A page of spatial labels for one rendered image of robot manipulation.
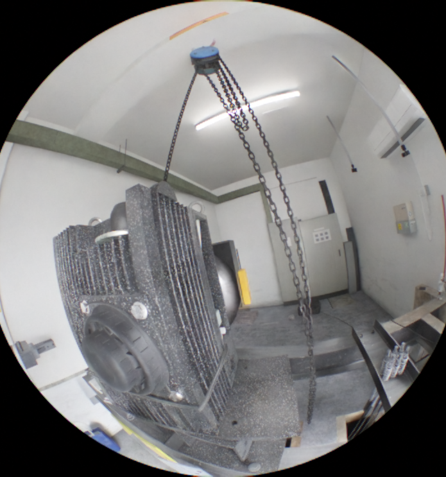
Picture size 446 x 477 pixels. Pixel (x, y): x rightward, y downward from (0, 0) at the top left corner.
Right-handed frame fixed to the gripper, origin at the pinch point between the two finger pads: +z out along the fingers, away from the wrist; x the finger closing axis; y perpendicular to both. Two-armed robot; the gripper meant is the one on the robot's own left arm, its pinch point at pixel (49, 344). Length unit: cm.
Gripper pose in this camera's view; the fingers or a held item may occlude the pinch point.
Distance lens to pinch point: 69.9
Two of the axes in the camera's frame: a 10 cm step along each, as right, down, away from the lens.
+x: -9.6, 2.2, 2.0
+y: -2.1, -9.8, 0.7
